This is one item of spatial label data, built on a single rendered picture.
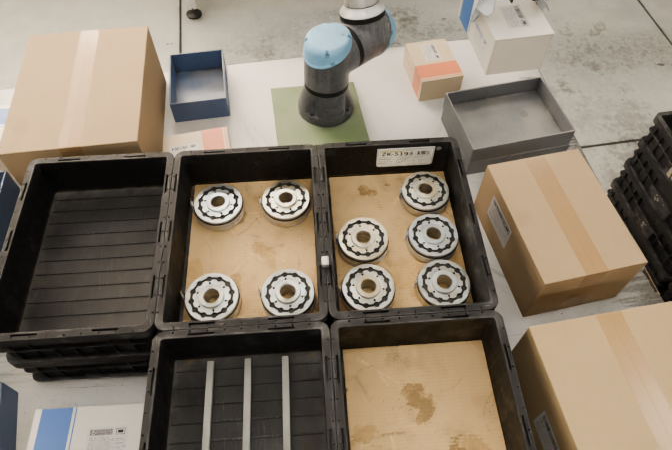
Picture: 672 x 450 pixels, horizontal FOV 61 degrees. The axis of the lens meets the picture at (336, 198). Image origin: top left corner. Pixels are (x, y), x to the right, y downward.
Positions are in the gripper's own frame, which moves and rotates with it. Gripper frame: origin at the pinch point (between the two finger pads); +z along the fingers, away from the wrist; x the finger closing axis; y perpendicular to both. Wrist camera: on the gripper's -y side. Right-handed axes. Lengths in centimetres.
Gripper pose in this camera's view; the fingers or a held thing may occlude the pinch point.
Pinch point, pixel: (504, 15)
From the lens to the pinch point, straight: 127.5
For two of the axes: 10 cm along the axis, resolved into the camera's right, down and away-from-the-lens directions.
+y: 1.6, 8.1, -5.6
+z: 0.0, 5.7, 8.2
